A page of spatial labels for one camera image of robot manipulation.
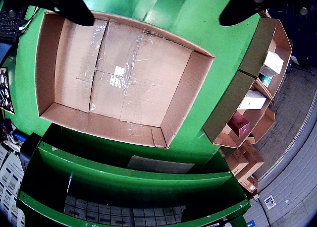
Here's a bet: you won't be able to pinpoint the green metal shelf unit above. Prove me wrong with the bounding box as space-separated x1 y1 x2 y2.
16 122 252 227

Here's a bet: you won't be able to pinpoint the wire mesh grid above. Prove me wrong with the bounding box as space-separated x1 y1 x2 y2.
63 194 186 227

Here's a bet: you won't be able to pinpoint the black laptop keyboard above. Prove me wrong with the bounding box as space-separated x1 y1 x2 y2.
0 5 28 43

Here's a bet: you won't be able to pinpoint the white printed paper sheets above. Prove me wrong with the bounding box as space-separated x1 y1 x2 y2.
0 142 27 227

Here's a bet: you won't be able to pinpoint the open cardboard box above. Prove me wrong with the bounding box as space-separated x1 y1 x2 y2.
202 70 276 150
238 16 293 98

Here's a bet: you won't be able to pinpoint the dark red perfume box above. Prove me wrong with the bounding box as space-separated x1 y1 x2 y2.
227 110 251 138

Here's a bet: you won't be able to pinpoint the dark blue stacked crates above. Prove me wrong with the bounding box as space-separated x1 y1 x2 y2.
268 3 317 75

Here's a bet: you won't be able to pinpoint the black and white picture card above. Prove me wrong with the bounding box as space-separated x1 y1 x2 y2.
0 67 15 114

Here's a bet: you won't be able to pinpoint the black rounded object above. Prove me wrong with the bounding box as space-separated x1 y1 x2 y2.
19 132 42 172

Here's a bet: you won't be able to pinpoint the large shallow cardboard tray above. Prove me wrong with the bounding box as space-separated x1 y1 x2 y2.
35 10 215 149

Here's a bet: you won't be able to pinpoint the tall white product carton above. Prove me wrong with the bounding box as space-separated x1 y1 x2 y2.
236 90 267 111

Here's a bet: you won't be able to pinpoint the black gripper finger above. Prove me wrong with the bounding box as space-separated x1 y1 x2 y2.
218 0 317 27
0 0 95 27

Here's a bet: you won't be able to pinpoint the white carton with barcode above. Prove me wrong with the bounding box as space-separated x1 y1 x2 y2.
263 50 285 75

